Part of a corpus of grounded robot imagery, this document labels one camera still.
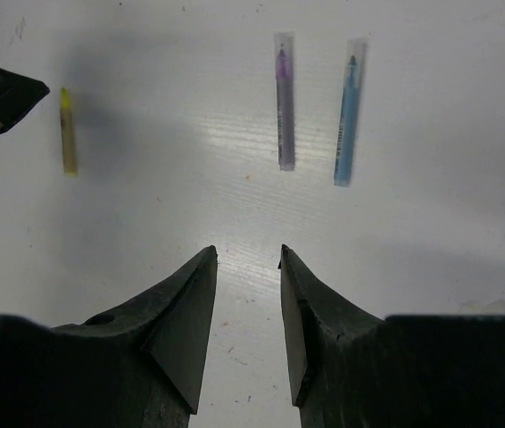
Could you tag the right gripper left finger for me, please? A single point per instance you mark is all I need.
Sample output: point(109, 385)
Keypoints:
point(168, 324)

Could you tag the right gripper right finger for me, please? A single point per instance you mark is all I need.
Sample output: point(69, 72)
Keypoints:
point(314, 316)

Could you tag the yellow highlighter pen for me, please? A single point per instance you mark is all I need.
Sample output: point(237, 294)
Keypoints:
point(69, 148)

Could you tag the blue highlighter pen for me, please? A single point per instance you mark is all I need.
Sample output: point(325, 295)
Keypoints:
point(347, 133)

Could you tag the purple highlighter pen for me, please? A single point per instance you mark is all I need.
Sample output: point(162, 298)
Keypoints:
point(285, 124)

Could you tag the clear pen cap pink tint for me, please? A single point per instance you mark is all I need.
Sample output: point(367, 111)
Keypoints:
point(284, 55)

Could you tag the clear pen cap yellow tint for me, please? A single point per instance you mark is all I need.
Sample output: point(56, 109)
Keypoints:
point(495, 308)

